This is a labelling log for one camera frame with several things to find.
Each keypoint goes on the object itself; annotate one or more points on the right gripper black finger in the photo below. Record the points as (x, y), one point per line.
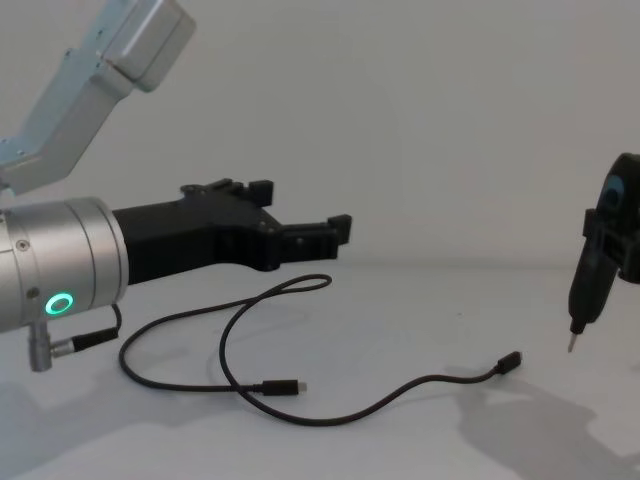
(602, 240)
(632, 260)

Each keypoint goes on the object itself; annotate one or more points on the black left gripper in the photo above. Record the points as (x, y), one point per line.
(200, 240)

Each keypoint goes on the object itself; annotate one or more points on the black electric screwdriver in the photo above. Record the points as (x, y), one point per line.
(592, 290)

